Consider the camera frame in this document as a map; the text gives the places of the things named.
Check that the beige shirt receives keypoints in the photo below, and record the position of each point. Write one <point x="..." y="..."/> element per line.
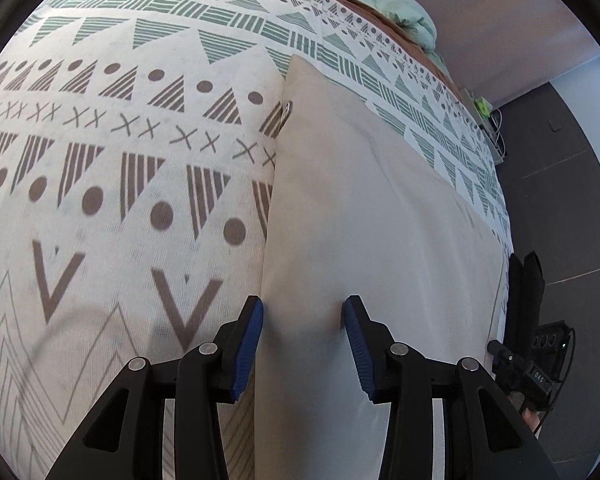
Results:
<point x="380" y="240"/>

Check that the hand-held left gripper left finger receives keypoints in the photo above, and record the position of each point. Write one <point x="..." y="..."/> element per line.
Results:
<point x="242" y="350"/>

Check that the grey wall switch plate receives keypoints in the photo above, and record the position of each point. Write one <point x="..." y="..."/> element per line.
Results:
<point x="555" y="125"/>

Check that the cluttered bedside table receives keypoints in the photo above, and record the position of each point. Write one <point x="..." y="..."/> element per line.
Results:
<point x="490" y="130"/>

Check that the white geometric patterned blanket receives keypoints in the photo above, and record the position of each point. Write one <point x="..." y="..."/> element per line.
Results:
<point x="105" y="160"/>

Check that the person's right hand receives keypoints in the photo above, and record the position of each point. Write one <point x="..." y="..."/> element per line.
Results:
<point x="532" y="419"/>

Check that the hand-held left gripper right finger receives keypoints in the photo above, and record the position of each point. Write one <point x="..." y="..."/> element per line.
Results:
<point x="357" y="350"/>

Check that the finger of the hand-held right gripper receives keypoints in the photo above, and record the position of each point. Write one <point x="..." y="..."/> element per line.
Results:
<point x="527" y="305"/>

